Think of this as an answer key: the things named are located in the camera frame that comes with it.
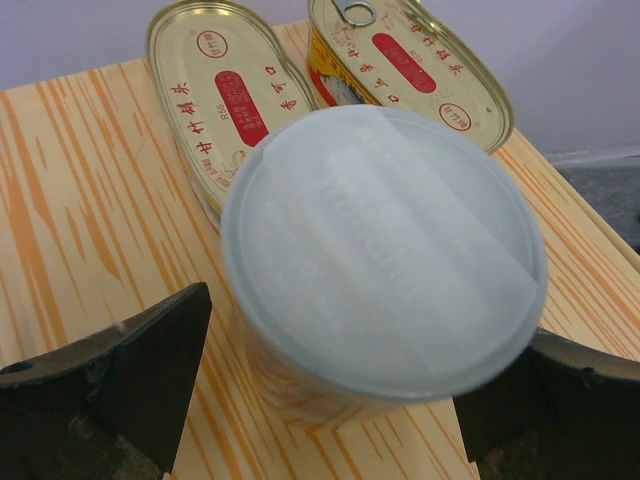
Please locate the oval fish can front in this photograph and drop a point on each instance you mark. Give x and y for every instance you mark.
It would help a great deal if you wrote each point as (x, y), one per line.
(225, 82)

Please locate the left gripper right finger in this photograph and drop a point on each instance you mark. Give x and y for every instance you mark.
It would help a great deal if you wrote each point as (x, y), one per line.
(562, 410)

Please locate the oval fish can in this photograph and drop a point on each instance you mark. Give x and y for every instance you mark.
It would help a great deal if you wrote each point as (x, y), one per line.
(396, 54)
(225, 82)

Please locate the white-lid cylindrical can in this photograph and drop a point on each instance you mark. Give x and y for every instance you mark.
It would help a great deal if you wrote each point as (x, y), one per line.
(379, 259)

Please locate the wooden cabinet box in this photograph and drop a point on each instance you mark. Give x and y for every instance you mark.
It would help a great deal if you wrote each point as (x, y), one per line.
(98, 221)

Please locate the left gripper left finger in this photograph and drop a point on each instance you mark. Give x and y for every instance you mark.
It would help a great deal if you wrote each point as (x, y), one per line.
(109, 406)

